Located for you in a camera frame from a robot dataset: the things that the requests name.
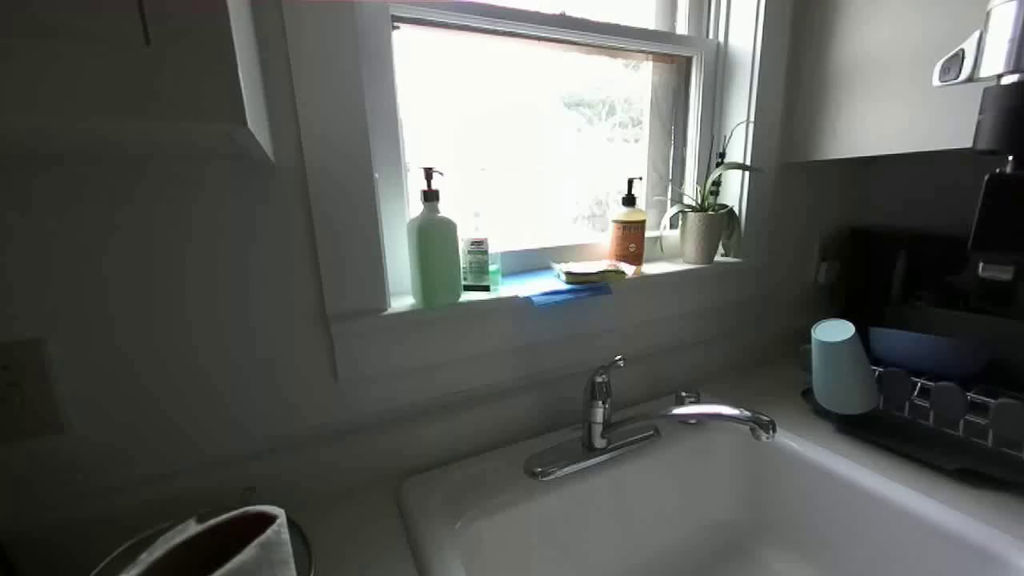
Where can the green houseplant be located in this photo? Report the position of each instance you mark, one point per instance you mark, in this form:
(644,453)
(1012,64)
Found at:
(712,192)

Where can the green soap pump bottle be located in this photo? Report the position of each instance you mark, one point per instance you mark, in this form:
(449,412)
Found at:
(433,259)

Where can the white kitchen sink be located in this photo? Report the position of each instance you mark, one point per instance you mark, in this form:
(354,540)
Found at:
(705,512)

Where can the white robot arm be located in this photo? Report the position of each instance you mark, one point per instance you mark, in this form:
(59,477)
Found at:
(996,50)

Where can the amber soap pump bottle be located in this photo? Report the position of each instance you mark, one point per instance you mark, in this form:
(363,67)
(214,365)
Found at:
(627,239)

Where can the black countertop appliance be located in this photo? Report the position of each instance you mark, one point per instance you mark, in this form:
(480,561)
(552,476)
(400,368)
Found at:
(883,266)

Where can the yellow sponge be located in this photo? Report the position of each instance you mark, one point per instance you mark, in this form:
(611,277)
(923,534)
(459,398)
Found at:
(593,273)

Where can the white wall cabinet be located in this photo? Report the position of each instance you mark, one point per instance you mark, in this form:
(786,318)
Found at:
(116,64)
(874,74)

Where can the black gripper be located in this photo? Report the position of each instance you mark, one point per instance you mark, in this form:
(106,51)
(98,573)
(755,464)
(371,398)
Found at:
(999,225)

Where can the white framed window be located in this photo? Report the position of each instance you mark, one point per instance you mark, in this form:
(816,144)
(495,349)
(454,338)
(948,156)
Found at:
(533,129)

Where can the small green-lidded jar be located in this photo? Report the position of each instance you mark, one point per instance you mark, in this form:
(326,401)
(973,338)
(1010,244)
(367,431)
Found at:
(477,266)

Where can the blue cloth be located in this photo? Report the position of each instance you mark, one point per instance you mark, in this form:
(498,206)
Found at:
(553,289)

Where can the blue bowl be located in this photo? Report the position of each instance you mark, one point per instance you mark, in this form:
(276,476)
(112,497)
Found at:
(923,352)

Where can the white plant pot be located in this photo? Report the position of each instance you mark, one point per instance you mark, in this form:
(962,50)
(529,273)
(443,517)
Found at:
(703,239)

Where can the chrome sink faucet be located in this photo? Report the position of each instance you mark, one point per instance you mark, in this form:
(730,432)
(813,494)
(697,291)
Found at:
(603,412)

